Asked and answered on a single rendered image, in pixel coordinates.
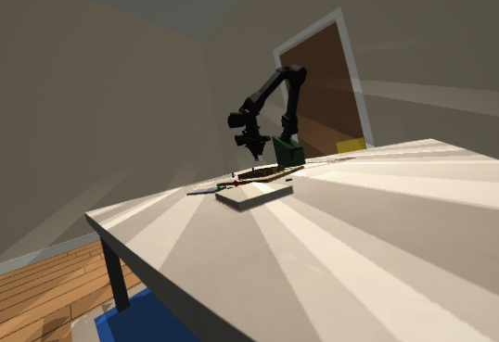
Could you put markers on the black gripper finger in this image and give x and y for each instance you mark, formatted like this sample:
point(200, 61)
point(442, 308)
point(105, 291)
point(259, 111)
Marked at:
point(260, 148)
point(253, 149)

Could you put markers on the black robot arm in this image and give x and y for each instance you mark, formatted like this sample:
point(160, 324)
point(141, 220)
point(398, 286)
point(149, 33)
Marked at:
point(296, 76)

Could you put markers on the square wooden dice tray with green floor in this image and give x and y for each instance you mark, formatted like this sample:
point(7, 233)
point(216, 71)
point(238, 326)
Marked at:
point(261, 173)

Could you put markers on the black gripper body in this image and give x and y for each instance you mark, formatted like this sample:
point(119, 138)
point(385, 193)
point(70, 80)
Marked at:
point(253, 133)

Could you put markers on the beige flat slab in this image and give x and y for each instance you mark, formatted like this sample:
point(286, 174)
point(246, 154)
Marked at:
point(251, 195)

